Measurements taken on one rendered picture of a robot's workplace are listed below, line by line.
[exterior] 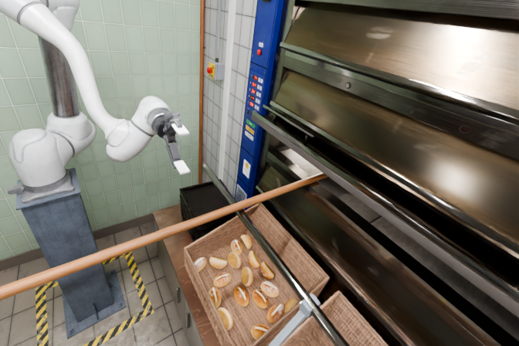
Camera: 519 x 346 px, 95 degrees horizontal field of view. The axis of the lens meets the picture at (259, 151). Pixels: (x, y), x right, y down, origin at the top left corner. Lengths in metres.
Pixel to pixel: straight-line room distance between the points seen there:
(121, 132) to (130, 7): 0.96
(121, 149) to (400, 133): 0.96
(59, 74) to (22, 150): 0.34
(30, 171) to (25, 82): 0.64
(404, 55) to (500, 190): 0.41
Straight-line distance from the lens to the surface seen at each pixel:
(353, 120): 0.92
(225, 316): 1.30
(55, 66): 1.34
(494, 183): 0.81
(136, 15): 1.79
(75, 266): 0.84
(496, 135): 0.78
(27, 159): 1.33
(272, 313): 1.34
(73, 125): 1.42
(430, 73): 0.79
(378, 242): 1.01
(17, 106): 1.90
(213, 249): 1.52
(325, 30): 1.01
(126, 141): 1.01
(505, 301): 0.75
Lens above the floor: 1.83
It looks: 30 degrees down
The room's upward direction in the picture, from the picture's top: 9 degrees clockwise
